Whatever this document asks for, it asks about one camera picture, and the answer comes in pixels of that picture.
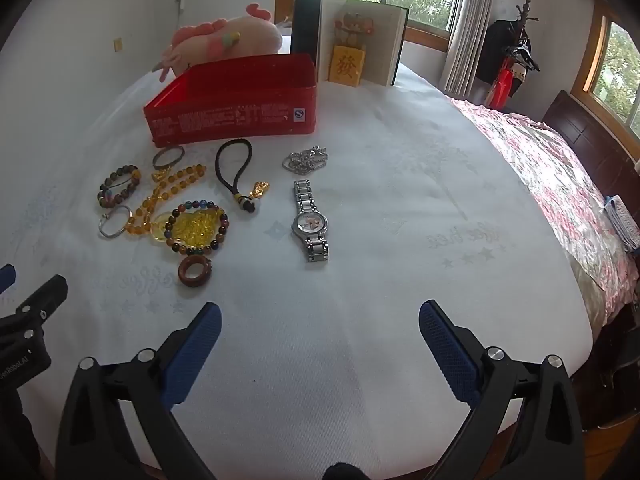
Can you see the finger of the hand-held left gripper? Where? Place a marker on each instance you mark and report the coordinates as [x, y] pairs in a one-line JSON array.
[[47, 295], [6, 276]]

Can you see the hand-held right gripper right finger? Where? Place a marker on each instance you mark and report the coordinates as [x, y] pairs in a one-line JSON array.
[[445, 345]]

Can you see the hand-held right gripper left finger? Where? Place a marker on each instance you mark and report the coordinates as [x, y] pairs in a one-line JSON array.
[[197, 345]]

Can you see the silver bangle with amber bead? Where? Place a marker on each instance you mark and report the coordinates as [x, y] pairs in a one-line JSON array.
[[102, 227]]

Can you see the silver wristwatch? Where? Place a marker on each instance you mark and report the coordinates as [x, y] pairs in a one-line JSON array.
[[310, 222]]

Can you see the plain silver bangle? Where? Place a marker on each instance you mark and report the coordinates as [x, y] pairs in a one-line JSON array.
[[156, 161]]

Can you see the red plastic box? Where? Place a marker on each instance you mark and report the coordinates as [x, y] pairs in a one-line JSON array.
[[225, 120]]

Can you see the yellow disc pendant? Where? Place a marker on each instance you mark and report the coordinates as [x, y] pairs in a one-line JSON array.
[[160, 232]]

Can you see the yellow amber pendant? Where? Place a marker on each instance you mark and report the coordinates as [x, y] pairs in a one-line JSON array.
[[195, 225]]

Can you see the white mattress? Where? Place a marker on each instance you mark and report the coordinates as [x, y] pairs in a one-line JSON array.
[[400, 210]]

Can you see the small gold pendant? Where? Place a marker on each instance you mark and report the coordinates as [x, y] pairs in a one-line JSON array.
[[161, 176]]

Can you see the pink floral quilt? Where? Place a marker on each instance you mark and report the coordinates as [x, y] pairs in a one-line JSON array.
[[545, 170]]

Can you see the dark wooden headboard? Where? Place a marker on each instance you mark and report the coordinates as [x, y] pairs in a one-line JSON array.
[[590, 145]]

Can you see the red bag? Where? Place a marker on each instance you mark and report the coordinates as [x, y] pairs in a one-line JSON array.
[[501, 87]]

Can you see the golden figurine on yellow block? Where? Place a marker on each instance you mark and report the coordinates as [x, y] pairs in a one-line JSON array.
[[346, 65]]

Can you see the white curtain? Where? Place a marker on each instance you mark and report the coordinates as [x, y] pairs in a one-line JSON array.
[[467, 35]]

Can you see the pink unicorn plush toy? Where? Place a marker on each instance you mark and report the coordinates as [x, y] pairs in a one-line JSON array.
[[240, 35]]

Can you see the wooden coat rack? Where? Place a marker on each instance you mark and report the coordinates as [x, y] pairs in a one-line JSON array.
[[525, 15]]

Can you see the yellow wall switch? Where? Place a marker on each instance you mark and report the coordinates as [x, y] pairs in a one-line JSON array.
[[118, 45]]

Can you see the narrow wooden frame window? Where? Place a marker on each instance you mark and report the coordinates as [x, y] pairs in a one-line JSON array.
[[620, 65]]

